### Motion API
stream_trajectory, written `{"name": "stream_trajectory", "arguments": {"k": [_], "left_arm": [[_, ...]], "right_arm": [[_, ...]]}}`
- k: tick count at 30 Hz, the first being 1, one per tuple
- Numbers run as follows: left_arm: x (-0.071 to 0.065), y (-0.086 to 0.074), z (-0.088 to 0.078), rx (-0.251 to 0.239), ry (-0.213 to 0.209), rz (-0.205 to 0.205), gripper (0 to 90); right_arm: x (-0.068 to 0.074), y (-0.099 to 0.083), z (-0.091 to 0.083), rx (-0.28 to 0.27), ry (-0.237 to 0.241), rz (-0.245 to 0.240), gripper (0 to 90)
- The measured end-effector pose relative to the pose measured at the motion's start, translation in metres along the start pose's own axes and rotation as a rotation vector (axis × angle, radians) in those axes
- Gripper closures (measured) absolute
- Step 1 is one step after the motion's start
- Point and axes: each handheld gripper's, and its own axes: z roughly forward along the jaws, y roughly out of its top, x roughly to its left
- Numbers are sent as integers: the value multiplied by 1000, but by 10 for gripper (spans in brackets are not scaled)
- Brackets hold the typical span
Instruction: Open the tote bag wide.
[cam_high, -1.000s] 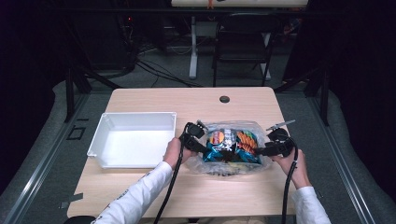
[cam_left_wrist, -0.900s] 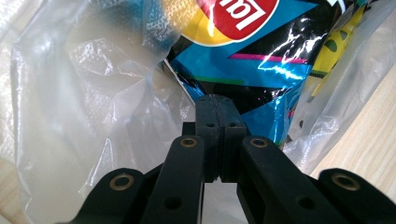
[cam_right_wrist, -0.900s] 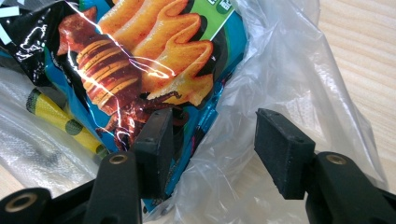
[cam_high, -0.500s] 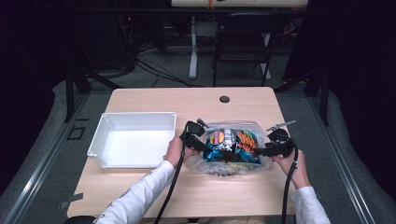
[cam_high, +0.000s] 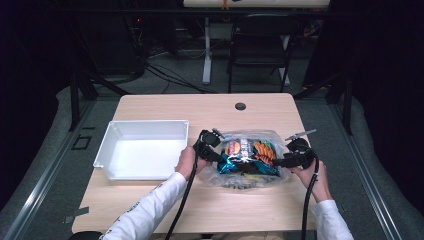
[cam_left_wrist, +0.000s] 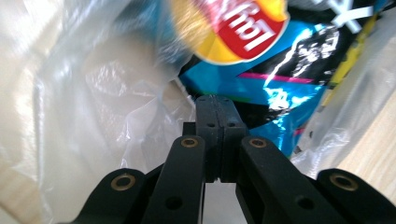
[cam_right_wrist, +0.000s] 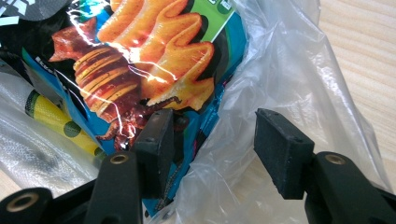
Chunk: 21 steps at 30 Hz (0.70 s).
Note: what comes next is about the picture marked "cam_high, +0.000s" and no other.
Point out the clear plastic bag smiley print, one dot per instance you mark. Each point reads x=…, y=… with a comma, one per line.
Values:
x=250, y=183

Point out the dark table grommet hole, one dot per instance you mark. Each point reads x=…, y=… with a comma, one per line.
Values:
x=240, y=106

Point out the person's left hand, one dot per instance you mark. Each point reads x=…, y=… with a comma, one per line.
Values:
x=186, y=163

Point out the person's right hand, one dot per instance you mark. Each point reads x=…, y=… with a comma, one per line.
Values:
x=315, y=183

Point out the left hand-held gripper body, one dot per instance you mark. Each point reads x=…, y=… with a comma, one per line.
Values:
x=208, y=141

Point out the orange snack packet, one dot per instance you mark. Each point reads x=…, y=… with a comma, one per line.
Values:
x=265, y=151

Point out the grey tape strip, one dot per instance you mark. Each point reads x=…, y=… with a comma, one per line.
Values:
x=78, y=213

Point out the light wooden desk top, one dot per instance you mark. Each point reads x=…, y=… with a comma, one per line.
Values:
x=266, y=3

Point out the white black snack packet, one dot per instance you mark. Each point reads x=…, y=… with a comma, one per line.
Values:
x=246, y=150

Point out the white desk leg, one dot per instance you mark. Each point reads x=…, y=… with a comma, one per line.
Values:
x=207, y=56
x=285, y=63

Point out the blue snack packet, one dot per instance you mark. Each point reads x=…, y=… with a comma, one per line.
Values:
x=230, y=166

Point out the dark computer equipment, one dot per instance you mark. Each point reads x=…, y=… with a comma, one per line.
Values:
x=150, y=40

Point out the black folding chair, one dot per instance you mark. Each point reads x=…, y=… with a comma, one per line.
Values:
x=263, y=36

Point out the black metal stand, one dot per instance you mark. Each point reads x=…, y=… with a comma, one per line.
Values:
x=75, y=100
x=347, y=106

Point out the white plastic bin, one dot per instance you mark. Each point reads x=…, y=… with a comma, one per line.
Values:
x=146, y=153

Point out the aluminium floor rail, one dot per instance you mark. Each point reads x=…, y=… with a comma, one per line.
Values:
x=366, y=180
x=43, y=180

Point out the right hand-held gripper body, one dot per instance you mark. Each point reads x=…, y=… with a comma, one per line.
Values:
x=301, y=151

